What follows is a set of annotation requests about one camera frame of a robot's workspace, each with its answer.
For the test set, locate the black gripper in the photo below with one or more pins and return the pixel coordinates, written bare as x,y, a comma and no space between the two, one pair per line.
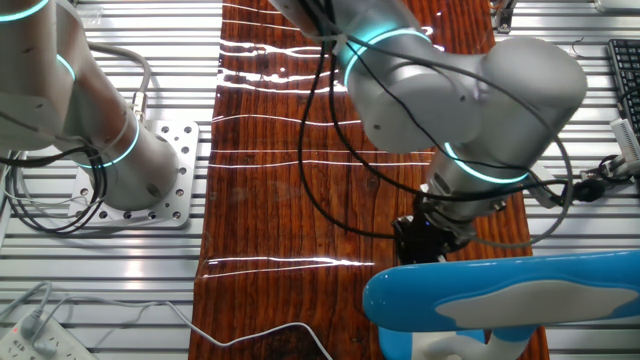
420,242

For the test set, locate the blue and white desk lamp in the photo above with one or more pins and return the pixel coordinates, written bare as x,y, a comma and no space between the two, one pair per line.
410,297

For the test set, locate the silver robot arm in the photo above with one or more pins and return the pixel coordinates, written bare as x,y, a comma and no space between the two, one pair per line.
525,85

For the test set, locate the wood grain table mat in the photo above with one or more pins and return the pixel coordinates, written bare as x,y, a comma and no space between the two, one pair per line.
250,210

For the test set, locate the black computer keyboard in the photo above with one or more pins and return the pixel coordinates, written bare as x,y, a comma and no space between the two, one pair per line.
627,65

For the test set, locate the white power strip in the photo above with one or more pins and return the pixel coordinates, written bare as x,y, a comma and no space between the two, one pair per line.
65,345

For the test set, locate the white power plug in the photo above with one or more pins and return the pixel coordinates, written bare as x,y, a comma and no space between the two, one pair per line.
32,325

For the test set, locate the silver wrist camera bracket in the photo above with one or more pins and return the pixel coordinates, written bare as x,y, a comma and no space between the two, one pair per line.
545,187

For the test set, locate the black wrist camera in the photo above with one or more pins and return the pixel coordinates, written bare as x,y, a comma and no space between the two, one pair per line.
590,191

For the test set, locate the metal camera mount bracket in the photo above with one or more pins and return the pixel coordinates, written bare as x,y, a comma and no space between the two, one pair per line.
590,175

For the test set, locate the silver depth camera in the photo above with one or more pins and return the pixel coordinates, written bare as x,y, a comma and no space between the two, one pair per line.
627,142

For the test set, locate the metal camera stand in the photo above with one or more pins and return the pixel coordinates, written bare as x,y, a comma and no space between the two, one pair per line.
504,20

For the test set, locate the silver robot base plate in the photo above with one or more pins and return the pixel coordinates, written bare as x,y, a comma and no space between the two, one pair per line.
185,150

